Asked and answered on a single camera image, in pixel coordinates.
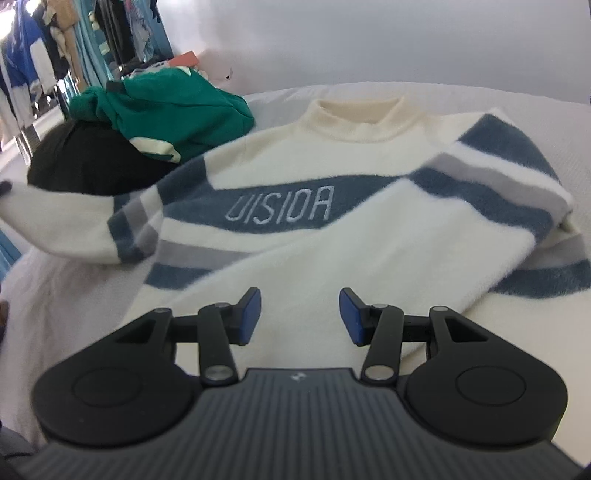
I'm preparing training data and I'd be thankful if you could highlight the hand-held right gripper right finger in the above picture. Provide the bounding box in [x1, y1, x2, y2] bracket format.
[338, 286, 488, 385]

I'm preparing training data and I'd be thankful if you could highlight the cream blue striped sweater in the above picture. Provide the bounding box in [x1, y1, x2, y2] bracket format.
[0, 96, 591, 370]

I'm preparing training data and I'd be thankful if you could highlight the black garment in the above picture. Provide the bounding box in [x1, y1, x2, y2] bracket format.
[27, 121, 185, 197]

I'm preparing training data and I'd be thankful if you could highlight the light blue curtain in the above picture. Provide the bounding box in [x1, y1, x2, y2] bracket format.
[73, 0, 122, 93]

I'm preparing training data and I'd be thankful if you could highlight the row of hanging clothes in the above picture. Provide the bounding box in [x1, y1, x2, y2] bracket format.
[0, 0, 172, 145]

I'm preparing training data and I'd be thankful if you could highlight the orange box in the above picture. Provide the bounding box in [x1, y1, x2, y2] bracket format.
[165, 52, 200, 71]

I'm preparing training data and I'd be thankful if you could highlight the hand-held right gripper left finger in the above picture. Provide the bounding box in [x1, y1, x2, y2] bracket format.
[115, 286, 263, 385]

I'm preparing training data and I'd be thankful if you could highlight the green garment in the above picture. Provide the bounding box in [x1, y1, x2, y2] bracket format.
[69, 67, 256, 165]

